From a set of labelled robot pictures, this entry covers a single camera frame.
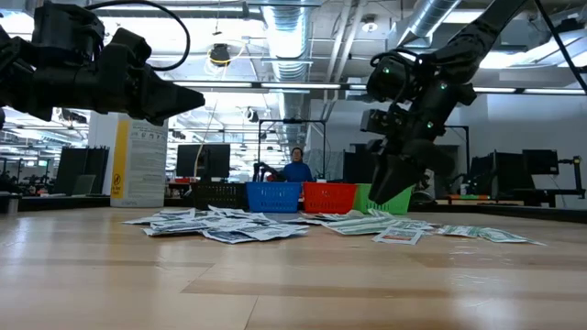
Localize green plastic basket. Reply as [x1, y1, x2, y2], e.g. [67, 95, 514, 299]
[352, 182, 414, 215]

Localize black left wrist camera cable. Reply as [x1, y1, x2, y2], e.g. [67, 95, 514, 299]
[84, 0, 192, 72]

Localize silver spiral ceiling duct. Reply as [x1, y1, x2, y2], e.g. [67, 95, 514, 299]
[397, 0, 463, 47]

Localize black plastic basket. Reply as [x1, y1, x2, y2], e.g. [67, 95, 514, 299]
[192, 181, 249, 211]

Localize blue print antiseptic packet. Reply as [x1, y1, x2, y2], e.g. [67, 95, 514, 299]
[201, 227, 258, 245]
[208, 204, 258, 220]
[122, 215, 161, 226]
[238, 212, 279, 226]
[149, 219, 215, 234]
[158, 208, 197, 219]
[236, 223, 309, 242]
[142, 226, 184, 237]

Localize long ceiling light strip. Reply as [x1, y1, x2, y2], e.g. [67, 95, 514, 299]
[471, 86, 587, 96]

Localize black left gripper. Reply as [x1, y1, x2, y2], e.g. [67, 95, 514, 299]
[25, 43, 206, 127]

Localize orange and green bar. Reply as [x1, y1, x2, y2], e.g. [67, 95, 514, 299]
[447, 193, 492, 202]

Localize blue plastic basket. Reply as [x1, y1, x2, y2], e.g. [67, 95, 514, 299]
[245, 181, 303, 214]

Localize person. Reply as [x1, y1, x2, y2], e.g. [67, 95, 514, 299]
[282, 146, 316, 183]

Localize black ceiling-hung device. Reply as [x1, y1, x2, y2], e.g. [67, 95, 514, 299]
[208, 43, 233, 69]

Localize black upright panel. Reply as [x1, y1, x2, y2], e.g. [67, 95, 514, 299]
[53, 146, 110, 196]

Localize black clamp stand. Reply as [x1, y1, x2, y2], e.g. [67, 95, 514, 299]
[558, 155, 587, 199]

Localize white wipes canister yellow label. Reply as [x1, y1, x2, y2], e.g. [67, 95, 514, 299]
[109, 113, 170, 209]

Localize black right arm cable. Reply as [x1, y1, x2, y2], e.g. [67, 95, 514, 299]
[533, 0, 587, 95]

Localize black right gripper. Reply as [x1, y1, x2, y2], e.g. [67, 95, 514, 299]
[368, 75, 478, 206]

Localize small grey container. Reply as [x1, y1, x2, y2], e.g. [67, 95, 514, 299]
[0, 192, 22, 215]

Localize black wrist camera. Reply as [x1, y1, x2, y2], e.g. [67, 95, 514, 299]
[108, 27, 153, 65]
[360, 108, 392, 138]

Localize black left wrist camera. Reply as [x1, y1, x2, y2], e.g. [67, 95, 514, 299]
[108, 27, 153, 65]

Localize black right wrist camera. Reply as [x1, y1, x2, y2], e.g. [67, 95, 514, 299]
[360, 108, 392, 138]

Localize silver corrugated ceiling duct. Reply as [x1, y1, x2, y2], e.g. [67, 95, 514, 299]
[260, 0, 314, 148]

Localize black equipment cabinet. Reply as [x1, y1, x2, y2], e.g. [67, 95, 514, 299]
[342, 144, 375, 184]

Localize red plastic basket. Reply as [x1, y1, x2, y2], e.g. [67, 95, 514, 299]
[302, 181, 358, 215]

